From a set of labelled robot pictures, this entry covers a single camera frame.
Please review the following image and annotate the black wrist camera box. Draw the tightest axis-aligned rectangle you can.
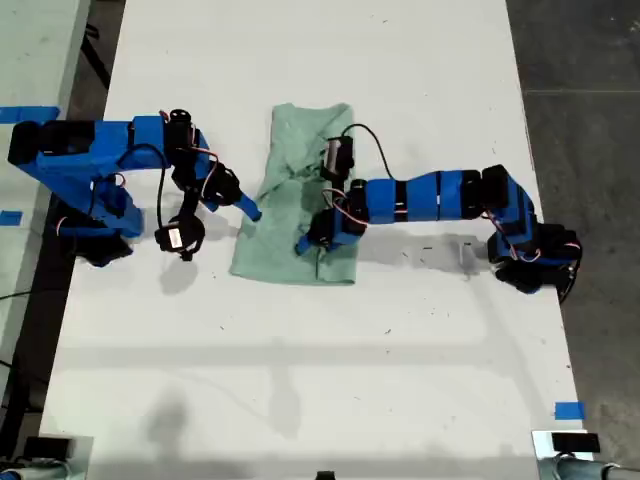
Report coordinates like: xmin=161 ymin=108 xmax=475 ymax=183
xmin=322 ymin=135 xmax=357 ymax=177
xmin=153 ymin=219 xmax=201 ymax=254

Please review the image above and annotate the black stand leg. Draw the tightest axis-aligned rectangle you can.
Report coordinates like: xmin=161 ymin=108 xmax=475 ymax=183
xmin=79 ymin=9 xmax=112 ymax=90

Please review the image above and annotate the black camera cable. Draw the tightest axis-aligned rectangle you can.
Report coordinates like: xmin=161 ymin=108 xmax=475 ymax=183
xmin=341 ymin=123 xmax=399 ymax=182
xmin=112 ymin=143 xmax=169 ymax=234

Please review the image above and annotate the pale grey side table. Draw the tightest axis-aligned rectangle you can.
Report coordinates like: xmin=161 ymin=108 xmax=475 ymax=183
xmin=0 ymin=0 xmax=92 ymax=401

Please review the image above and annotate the grey metal clamp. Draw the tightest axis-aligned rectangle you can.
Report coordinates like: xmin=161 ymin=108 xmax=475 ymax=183
xmin=530 ymin=428 xmax=640 ymax=480
xmin=0 ymin=434 xmax=95 ymax=480

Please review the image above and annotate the pale green T-shirt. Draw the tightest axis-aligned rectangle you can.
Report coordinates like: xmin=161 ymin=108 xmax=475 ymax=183
xmin=228 ymin=102 xmax=359 ymax=287

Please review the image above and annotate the black camera stalk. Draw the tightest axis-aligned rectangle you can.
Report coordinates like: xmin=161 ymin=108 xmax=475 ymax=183
xmin=177 ymin=184 xmax=207 ymax=262
xmin=319 ymin=169 xmax=351 ymax=201

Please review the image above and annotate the long blue tape strip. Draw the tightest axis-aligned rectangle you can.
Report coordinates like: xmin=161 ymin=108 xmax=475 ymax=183
xmin=0 ymin=106 xmax=61 ymax=124

